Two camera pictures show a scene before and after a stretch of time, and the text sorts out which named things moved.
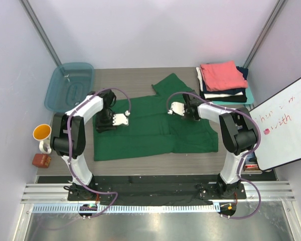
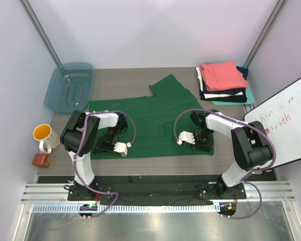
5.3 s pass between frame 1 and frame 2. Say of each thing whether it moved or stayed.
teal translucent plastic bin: stayed
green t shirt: moved
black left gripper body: moved
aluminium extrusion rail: stayed
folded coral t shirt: stayed
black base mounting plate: stayed
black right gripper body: moved
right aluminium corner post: stayed
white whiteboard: stayed
